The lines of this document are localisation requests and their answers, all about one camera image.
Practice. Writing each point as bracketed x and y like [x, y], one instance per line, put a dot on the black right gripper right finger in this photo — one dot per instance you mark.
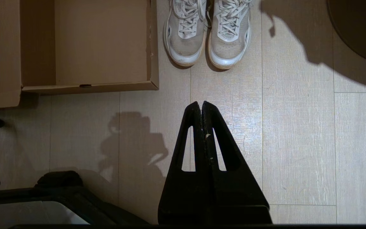
[240, 197]

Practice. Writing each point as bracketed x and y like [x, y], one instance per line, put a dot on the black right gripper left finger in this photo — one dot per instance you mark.
[176, 197]

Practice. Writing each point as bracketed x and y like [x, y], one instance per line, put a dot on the white lace-up sneaker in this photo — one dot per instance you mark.
[227, 54]

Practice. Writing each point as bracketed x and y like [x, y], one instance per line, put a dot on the white sneaker with black logo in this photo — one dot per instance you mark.
[184, 51]

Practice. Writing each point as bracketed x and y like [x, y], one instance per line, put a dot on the brown cardboard shoe box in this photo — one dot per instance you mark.
[100, 41]

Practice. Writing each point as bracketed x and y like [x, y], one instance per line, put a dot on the grey and black robot base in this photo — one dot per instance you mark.
[27, 213]

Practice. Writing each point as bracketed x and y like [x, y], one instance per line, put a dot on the dark round stand base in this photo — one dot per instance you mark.
[361, 25]

